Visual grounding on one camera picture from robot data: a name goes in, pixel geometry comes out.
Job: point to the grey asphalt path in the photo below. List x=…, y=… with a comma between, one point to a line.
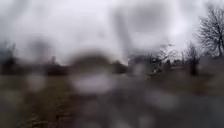
x=133, y=115

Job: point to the row of dark bushes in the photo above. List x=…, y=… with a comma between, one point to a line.
x=55, y=69

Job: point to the brownish grass field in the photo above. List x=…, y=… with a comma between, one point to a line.
x=46, y=100

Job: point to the small bare tree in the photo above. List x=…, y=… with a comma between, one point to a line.
x=193, y=61

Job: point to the green grass strip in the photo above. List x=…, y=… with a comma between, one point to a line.
x=200, y=83

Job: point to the large bare tree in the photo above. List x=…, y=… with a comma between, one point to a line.
x=215, y=31

